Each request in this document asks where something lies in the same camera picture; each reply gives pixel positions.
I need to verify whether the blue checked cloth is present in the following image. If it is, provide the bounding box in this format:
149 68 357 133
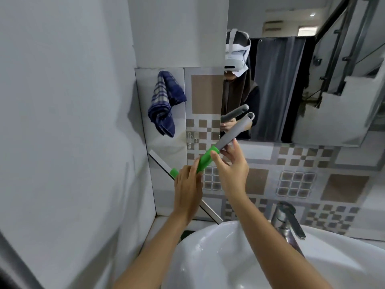
147 70 187 138

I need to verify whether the person's right hand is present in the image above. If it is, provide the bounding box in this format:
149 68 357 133
210 138 250 204

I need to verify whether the green and grey squeegee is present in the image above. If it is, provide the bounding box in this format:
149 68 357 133
148 112 256 225

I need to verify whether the person's right forearm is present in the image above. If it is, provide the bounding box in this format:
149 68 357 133
223 194 332 289

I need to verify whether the person's left forearm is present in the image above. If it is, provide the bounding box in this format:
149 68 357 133
112 208 206 289

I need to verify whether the wall mirror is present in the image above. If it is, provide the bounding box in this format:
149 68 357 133
221 0 385 148

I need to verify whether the person's left hand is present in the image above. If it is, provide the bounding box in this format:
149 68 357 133
173 165 203 219

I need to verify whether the white ceramic sink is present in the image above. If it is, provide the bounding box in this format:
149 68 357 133
161 221 385 289

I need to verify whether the chrome faucet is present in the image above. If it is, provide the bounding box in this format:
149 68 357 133
270 201 307 257

